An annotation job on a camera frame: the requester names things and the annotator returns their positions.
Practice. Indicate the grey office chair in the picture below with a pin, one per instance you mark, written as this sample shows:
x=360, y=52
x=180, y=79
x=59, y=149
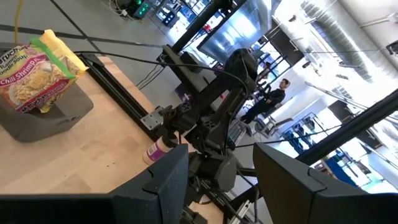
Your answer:
x=270, y=126

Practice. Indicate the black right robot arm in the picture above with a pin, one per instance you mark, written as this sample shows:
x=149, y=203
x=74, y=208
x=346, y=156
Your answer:
x=217, y=102

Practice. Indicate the black computer green lights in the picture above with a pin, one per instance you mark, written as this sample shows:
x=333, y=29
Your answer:
x=140, y=7

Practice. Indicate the purple label bottle black cap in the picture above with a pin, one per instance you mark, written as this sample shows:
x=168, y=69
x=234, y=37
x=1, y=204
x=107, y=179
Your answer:
x=154, y=152

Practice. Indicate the black backlit keyboard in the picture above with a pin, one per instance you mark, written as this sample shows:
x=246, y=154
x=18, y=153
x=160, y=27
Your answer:
x=235, y=135

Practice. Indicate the person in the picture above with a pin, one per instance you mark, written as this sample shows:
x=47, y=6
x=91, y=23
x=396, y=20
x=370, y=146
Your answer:
x=267, y=99

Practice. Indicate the grey side desk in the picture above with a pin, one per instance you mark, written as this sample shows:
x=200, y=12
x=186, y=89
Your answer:
x=186, y=68

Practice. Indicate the pink green ramen packet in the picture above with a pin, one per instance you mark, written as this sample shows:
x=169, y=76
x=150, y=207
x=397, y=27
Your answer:
x=31, y=81

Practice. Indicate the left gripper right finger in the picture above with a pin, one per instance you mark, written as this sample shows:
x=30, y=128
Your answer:
x=286, y=186

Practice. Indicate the yellow ramen packet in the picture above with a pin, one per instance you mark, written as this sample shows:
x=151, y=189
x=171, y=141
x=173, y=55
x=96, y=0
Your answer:
x=59, y=46

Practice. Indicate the grey plastic bin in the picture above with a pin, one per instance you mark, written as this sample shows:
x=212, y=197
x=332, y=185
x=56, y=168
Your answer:
x=46, y=124

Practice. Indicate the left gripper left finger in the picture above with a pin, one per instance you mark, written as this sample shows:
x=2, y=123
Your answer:
x=161, y=193

